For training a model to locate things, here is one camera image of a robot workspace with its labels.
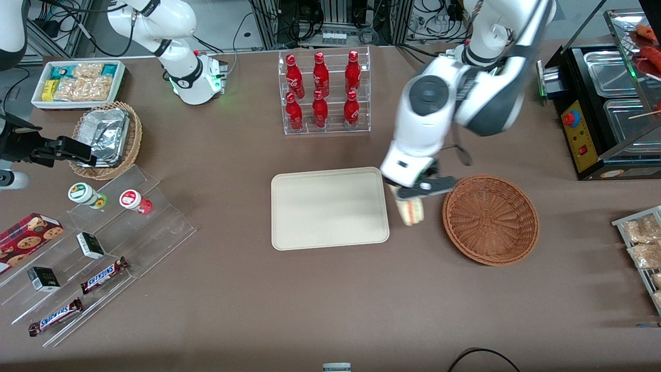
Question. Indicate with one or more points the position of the small black box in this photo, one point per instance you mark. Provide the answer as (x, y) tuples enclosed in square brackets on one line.
[(90, 245), (44, 279)]

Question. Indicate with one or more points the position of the small clear cracker pack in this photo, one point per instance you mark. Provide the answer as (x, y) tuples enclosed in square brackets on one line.
[(88, 70)]

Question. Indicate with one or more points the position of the blue tape strip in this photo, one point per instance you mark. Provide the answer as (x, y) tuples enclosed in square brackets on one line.
[(648, 325)]

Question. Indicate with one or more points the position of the clear acrylic stepped stand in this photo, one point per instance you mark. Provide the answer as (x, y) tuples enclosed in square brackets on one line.
[(155, 227)]

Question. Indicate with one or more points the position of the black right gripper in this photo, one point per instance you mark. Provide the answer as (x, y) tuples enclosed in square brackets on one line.
[(19, 144)]

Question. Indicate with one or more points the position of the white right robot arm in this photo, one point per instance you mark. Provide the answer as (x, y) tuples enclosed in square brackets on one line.
[(175, 20)]

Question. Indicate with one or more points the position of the grey metal snack rack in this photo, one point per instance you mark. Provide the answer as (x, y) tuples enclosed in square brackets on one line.
[(640, 268)]

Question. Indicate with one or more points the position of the white jar red label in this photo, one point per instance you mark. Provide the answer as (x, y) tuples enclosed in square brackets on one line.
[(131, 200)]

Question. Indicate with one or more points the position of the red cola bottle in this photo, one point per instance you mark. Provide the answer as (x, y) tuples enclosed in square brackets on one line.
[(321, 77), (294, 112), (351, 109), (320, 109), (352, 75), (295, 78)]

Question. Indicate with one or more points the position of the small grey white device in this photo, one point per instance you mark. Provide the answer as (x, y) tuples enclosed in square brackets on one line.
[(336, 368)]

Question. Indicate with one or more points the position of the large clear cracker pack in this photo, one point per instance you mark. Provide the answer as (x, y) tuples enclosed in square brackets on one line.
[(85, 89)]

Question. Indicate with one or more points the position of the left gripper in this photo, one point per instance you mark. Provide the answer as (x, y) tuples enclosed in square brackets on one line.
[(433, 169)]

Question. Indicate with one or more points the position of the tan wicker basket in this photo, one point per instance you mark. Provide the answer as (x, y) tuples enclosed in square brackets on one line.
[(134, 139)]

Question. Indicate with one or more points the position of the yellow snack packet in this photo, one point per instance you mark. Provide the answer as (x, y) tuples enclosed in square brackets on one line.
[(48, 90)]

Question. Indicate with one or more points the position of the brown round wicker basket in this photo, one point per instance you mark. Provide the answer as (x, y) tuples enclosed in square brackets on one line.
[(490, 222)]

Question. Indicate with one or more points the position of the red sausage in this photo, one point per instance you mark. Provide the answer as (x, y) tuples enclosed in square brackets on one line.
[(645, 32), (651, 57)]

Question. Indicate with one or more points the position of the steel warmer pan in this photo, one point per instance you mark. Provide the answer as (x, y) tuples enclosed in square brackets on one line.
[(627, 126), (609, 75)]

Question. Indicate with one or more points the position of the white jar green label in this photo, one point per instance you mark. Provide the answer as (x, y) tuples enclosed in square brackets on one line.
[(82, 194)]

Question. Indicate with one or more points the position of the brown Snickers bar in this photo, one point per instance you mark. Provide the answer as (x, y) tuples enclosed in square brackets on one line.
[(54, 318), (103, 275)]

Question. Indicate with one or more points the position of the clear bag of crackers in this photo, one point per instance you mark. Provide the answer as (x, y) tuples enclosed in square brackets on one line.
[(643, 230), (657, 299), (657, 280), (645, 256)]

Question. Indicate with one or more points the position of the black food warmer yellow panel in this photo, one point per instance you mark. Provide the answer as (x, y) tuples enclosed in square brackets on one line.
[(581, 129)]

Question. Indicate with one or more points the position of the white rectangular snack bin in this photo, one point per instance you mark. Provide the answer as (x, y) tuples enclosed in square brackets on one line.
[(121, 88)]

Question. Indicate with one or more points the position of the red cookie box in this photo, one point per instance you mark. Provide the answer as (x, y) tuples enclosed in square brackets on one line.
[(26, 240)]

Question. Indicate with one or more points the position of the beige plastic tray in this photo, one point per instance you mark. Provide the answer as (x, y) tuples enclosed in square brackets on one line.
[(330, 209)]

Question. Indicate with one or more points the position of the teal snack packet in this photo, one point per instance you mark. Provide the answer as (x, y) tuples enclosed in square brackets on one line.
[(109, 70), (61, 71)]

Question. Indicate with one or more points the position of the triangle sandwich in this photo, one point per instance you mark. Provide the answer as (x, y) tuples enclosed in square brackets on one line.
[(411, 212)]

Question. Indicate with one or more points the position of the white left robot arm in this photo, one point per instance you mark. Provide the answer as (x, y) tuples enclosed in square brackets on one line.
[(428, 98)]

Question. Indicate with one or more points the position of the white power strip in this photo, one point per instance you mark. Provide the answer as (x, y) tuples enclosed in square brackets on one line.
[(334, 37)]

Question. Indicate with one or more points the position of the clear acrylic bottle rack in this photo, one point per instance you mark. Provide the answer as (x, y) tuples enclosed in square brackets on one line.
[(364, 77)]

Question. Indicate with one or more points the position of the silver foil container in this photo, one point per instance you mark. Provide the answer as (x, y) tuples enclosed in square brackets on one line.
[(106, 132)]

